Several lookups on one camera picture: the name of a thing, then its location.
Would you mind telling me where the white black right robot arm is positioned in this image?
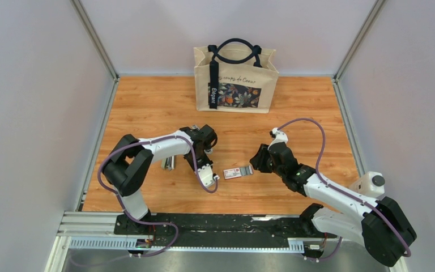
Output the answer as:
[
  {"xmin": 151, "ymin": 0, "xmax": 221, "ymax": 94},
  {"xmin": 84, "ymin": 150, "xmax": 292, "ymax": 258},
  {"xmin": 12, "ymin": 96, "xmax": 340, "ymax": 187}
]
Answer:
[{"xmin": 250, "ymin": 142, "xmax": 417, "ymax": 267}]

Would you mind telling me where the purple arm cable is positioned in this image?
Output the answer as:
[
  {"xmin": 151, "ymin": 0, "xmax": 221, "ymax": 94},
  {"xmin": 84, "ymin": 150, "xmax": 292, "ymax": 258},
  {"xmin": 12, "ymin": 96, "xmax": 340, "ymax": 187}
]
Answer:
[
  {"xmin": 97, "ymin": 135, "xmax": 219, "ymax": 260},
  {"xmin": 275, "ymin": 118, "xmax": 412, "ymax": 262}
]

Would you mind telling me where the white box with black knob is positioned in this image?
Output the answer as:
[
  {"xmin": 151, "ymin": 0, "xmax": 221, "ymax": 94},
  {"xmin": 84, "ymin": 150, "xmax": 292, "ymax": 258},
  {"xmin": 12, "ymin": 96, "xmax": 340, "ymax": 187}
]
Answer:
[{"xmin": 348, "ymin": 171, "xmax": 386, "ymax": 198}]

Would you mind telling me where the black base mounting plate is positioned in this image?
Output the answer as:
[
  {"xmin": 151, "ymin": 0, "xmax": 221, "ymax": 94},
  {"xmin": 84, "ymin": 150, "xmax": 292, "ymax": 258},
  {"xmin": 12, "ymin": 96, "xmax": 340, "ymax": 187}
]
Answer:
[{"xmin": 114, "ymin": 213, "xmax": 325, "ymax": 248}]

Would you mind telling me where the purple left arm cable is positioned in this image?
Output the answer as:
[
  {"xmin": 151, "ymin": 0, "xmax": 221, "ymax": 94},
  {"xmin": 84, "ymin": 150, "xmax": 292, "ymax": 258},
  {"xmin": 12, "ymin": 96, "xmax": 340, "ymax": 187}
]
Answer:
[{"xmin": 97, "ymin": 135, "xmax": 219, "ymax": 260}]

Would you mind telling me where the red white staple box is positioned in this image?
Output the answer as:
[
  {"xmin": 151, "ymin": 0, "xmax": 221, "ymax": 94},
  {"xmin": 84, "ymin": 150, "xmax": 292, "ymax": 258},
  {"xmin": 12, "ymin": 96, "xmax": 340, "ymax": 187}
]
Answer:
[{"xmin": 223, "ymin": 165, "xmax": 253, "ymax": 180}]

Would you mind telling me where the aluminium frame rail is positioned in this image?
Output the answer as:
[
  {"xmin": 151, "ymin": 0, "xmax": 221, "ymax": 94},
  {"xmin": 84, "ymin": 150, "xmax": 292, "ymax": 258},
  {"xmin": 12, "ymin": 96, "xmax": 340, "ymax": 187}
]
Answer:
[{"xmin": 58, "ymin": 212, "xmax": 338, "ymax": 253}]

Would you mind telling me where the small grey-green stapler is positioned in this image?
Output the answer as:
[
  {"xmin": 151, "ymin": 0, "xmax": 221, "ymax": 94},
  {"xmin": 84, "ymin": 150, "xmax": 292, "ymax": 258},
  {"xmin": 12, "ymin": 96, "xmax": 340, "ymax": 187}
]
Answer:
[{"xmin": 161, "ymin": 156, "xmax": 176, "ymax": 171}]

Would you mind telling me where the beige floral tote bag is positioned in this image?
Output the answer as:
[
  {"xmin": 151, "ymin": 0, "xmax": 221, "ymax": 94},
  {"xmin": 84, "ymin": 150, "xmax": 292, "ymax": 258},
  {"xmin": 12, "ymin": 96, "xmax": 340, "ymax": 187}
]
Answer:
[{"xmin": 194, "ymin": 38, "xmax": 279, "ymax": 113}]

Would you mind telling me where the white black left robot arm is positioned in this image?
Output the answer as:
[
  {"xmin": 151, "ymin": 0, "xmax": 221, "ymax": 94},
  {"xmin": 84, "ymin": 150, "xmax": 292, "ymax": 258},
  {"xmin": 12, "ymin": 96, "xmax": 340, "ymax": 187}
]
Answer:
[{"xmin": 97, "ymin": 125, "xmax": 219, "ymax": 235}]

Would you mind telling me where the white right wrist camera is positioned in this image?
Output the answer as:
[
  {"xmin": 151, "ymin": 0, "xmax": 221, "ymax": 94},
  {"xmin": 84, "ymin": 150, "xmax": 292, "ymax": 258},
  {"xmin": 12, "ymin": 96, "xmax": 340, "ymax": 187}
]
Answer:
[{"xmin": 269, "ymin": 127, "xmax": 288, "ymax": 147}]

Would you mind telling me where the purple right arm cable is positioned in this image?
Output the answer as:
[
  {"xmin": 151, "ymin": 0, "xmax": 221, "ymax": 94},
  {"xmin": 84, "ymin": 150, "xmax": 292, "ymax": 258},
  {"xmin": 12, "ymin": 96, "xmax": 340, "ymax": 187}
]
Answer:
[{"xmin": 275, "ymin": 118, "xmax": 412, "ymax": 262}]

